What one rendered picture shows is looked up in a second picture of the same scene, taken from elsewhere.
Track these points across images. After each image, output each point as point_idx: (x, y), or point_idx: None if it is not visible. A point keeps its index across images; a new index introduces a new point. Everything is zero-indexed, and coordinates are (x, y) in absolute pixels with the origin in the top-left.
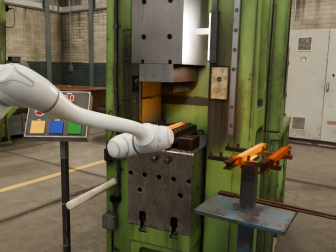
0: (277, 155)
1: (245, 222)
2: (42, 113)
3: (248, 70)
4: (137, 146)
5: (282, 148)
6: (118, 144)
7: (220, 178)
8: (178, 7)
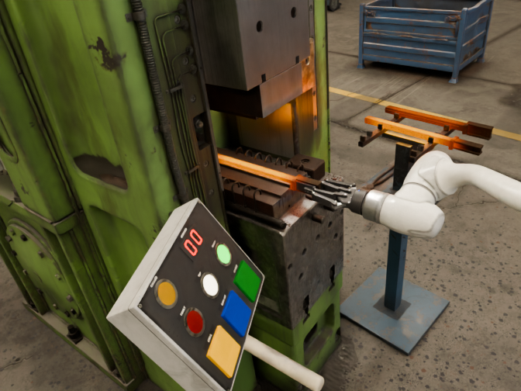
0: (442, 117)
1: None
2: (201, 320)
3: (322, 32)
4: (440, 198)
5: (405, 111)
6: (443, 213)
7: None
8: None
